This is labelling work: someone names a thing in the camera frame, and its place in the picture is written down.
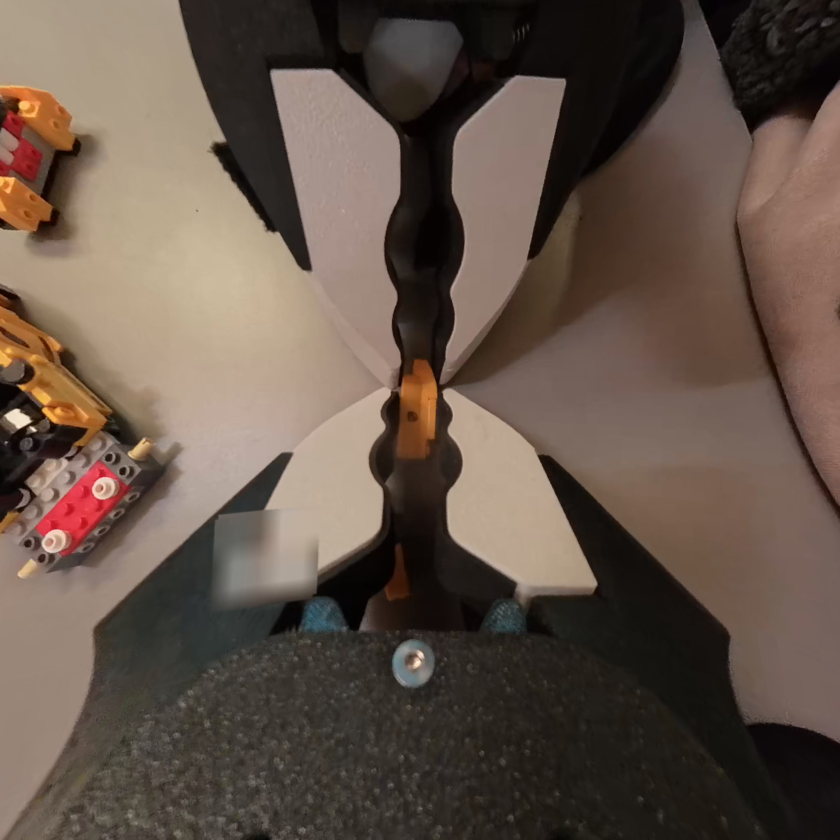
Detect beige shirt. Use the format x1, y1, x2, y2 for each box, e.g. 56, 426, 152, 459
736, 98, 840, 506

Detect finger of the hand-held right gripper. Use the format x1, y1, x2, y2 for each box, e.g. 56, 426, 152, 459
270, 67, 421, 389
420, 75, 567, 388

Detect yellow lego car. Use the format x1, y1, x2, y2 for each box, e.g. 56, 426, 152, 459
0, 285, 165, 580

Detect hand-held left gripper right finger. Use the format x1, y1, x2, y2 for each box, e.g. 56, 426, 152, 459
433, 387, 598, 632

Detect orange white red lego subassembly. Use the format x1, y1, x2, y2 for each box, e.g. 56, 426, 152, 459
395, 358, 438, 460

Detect black orange lego bumper assembly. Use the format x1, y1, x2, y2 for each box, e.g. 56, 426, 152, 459
0, 85, 81, 232

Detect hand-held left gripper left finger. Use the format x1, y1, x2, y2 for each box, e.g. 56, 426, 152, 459
264, 387, 403, 632

